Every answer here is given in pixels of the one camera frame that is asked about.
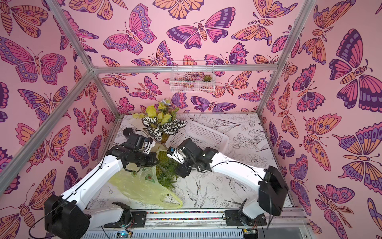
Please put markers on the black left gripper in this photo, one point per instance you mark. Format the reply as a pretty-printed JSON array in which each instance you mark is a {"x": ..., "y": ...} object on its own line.
[{"x": 153, "y": 156}]

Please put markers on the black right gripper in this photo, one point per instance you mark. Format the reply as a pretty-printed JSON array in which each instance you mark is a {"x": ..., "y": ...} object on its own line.
[{"x": 181, "y": 167}]

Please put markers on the pineapple with leafy crown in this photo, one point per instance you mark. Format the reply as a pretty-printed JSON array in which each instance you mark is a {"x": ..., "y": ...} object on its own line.
[{"x": 166, "y": 170}]

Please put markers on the yellow-green plastic bag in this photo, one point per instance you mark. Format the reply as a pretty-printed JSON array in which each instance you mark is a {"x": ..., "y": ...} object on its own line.
[{"x": 143, "y": 187}]

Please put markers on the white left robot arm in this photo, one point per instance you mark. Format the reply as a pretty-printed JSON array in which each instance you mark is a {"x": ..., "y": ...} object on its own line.
[{"x": 67, "y": 217}]

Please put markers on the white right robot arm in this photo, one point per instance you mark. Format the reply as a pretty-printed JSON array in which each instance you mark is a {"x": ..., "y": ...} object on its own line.
[{"x": 269, "y": 184}]

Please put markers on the black round jar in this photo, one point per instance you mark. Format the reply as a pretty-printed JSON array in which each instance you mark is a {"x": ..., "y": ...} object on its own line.
[{"x": 127, "y": 132}]

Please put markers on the white perforated plastic basket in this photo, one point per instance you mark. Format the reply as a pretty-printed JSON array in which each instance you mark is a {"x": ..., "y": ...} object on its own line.
[{"x": 201, "y": 135}]

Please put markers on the potted plant with striped leaves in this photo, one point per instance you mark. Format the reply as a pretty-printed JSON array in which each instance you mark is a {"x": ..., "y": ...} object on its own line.
[{"x": 160, "y": 120}]

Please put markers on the small green plant in basket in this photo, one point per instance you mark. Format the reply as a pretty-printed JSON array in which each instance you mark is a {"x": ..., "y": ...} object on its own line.
[{"x": 207, "y": 77}]

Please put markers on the green circuit board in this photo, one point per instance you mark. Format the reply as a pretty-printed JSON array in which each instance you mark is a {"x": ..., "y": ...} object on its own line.
[{"x": 124, "y": 235}]

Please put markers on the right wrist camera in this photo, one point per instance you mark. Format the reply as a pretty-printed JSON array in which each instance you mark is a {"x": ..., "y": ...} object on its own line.
[{"x": 171, "y": 151}]

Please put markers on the white wire wall basket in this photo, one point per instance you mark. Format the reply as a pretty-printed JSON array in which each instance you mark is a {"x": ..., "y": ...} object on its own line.
[{"x": 187, "y": 76}]

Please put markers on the perforated grey cable duct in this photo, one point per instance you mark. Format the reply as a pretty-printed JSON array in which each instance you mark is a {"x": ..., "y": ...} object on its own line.
[{"x": 169, "y": 234}]

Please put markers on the aluminium frame rail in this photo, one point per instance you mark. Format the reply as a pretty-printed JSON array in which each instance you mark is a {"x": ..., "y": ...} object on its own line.
[{"x": 287, "y": 214}]

